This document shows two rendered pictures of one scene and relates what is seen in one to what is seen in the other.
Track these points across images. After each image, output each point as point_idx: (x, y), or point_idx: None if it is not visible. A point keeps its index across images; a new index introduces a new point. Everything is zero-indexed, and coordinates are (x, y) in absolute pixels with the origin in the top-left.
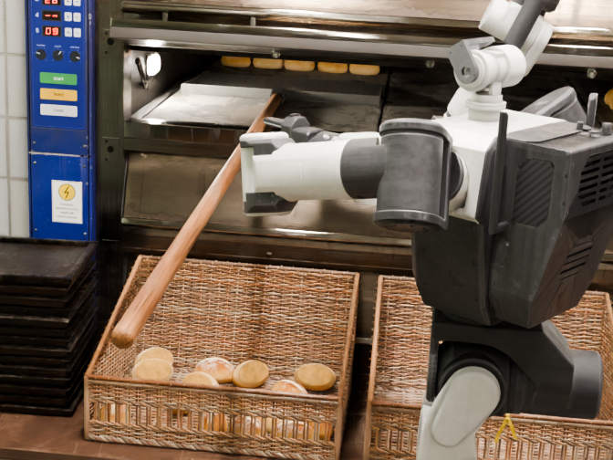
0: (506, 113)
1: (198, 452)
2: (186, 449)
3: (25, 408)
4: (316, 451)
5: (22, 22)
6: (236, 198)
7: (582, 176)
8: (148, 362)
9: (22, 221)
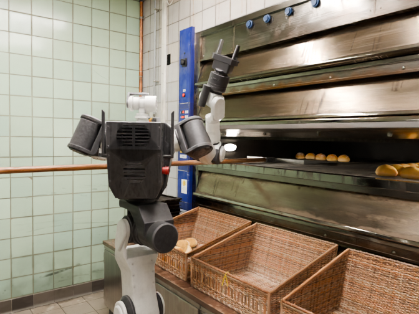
0: (101, 109)
1: (157, 266)
2: (156, 265)
3: None
4: (181, 275)
5: None
6: (222, 188)
7: (118, 133)
8: (181, 240)
9: None
